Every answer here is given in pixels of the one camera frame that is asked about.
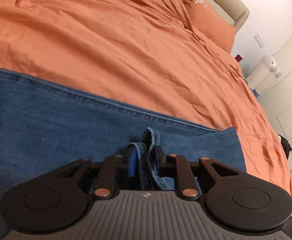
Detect blue denim jeans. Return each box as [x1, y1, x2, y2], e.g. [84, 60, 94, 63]
[0, 69, 246, 239]

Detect white plush toy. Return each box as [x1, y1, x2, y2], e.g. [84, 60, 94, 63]
[262, 54, 281, 78]

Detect small dark red box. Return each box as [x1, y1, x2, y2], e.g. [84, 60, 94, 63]
[235, 54, 243, 62]

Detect orange bed duvet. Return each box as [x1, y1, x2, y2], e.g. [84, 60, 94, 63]
[0, 0, 292, 196]

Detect orange pillow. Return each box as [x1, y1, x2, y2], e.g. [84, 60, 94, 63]
[182, 0, 236, 53]

